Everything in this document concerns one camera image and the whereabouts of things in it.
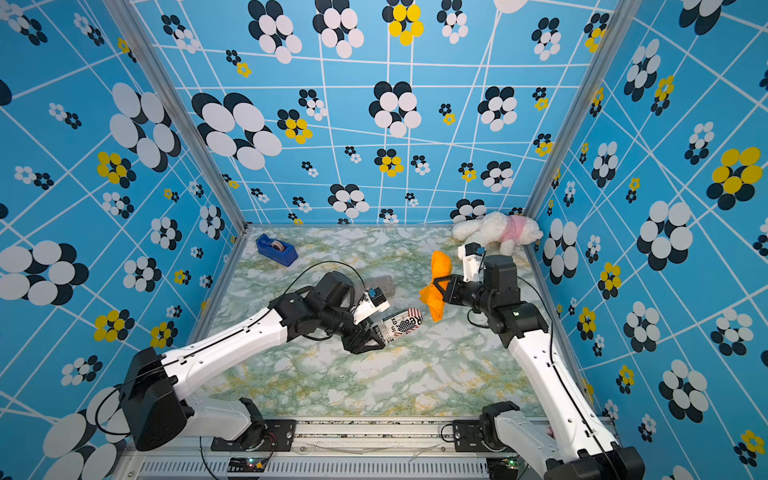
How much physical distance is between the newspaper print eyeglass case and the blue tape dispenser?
20.3 inches

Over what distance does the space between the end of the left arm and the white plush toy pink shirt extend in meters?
0.59

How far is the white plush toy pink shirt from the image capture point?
107 centimetres

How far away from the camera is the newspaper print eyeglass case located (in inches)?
28.3

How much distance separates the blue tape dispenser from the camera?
1071 mm

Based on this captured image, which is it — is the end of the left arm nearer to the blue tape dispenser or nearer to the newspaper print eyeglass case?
the newspaper print eyeglass case

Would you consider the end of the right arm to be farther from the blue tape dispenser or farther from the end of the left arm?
the blue tape dispenser

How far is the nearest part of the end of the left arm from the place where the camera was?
0.56 meters

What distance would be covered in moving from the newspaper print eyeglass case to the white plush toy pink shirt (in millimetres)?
483
